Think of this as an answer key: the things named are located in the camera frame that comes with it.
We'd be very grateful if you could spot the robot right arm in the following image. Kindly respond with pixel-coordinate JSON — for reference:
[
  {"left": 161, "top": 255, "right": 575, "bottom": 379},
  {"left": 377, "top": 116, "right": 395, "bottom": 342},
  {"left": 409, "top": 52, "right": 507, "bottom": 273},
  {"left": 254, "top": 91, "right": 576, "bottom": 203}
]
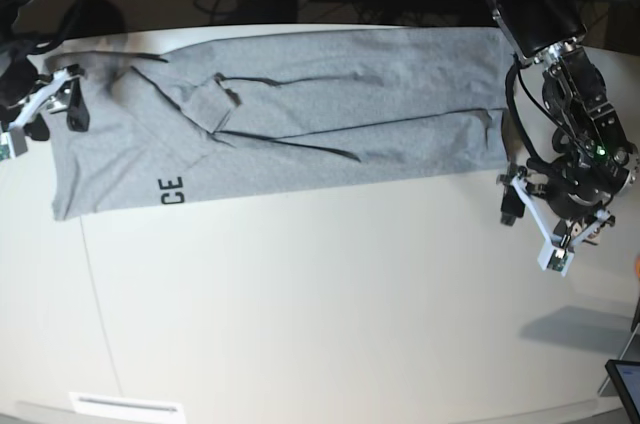
[{"left": 1, "top": 0, "right": 85, "bottom": 131}]

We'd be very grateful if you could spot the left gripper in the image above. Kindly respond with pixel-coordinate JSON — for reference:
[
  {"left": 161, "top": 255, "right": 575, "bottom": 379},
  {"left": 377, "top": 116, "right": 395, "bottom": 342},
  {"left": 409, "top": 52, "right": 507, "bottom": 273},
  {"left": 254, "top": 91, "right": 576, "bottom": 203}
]
[{"left": 500, "top": 158, "right": 630, "bottom": 226}]

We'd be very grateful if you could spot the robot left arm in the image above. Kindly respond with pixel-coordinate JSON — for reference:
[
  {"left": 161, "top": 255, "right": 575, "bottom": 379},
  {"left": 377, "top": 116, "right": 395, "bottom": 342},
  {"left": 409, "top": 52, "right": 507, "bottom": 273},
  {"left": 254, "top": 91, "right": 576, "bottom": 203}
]
[{"left": 486, "top": 0, "right": 638, "bottom": 222}]

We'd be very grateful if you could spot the tablet with stand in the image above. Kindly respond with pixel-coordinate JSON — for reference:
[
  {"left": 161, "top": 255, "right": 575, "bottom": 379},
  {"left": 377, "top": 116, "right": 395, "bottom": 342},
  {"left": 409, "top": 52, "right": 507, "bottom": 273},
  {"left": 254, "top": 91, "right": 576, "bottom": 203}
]
[{"left": 598, "top": 304, "right": 639, "bottom": 424}]

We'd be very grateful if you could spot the white paper label strip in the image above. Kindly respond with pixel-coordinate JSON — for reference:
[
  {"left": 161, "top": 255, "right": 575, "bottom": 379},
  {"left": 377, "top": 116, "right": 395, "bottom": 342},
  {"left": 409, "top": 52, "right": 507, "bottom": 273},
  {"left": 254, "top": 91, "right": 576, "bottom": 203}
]
[{"left": 69, "top": 392, "right": 185, "bottom": 420}]

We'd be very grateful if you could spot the orange object at edge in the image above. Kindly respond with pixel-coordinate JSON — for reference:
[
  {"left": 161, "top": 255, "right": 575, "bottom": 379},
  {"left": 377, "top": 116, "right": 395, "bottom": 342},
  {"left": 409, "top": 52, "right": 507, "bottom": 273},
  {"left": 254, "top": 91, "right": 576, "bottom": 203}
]
[{"left": 634, "top": 256, "right": 640, "bottom": 279}]

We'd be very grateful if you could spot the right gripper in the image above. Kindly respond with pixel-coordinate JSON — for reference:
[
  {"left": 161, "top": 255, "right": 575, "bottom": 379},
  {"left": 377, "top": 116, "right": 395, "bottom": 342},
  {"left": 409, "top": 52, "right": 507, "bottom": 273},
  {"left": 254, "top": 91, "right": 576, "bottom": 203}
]
[{"left": 1, "top": 59, "right": 90, "bottom": 132}]

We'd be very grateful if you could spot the grey T-shirt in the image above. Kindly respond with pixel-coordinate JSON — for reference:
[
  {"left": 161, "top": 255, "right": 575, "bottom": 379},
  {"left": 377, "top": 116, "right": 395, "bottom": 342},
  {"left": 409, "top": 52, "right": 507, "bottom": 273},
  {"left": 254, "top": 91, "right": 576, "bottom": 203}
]
[{"left": 46, "top": 28, "right": 512, "bottom": 221}]

